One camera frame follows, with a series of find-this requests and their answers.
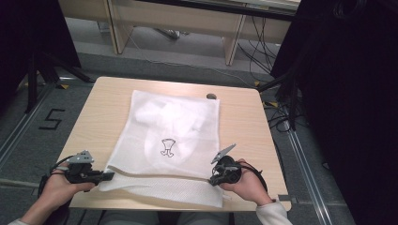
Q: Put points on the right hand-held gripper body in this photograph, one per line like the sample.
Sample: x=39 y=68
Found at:
x=230 y=170

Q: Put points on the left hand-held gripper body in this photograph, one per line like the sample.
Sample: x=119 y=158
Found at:
x=79 y=172

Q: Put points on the white mesh laundry bag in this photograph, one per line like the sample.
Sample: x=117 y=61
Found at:
x=169 y=125

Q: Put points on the person's right hand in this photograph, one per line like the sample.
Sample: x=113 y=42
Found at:
x=250 y=186

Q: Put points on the person's left hand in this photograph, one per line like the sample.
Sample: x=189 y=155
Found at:
x=59 y=189

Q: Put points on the grey tape strip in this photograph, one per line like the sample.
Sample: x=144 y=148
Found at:
x=285 y=198

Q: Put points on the white garment with black print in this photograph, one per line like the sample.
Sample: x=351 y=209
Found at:
x=167 y=131

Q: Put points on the dark round table grommet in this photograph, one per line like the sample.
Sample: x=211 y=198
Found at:
x=211 y=96

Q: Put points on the black metal stand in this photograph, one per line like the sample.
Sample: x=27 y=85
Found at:
x=47 y=72
x=289 y=90

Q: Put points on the black curtain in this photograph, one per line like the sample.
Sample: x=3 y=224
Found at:
x=28 y=37
x=350 y=103

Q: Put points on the light wooden desk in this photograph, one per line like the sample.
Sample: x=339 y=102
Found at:
x=175 y=22

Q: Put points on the metal floor rail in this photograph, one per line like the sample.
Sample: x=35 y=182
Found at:
x=308 y=168
x=22 y=125

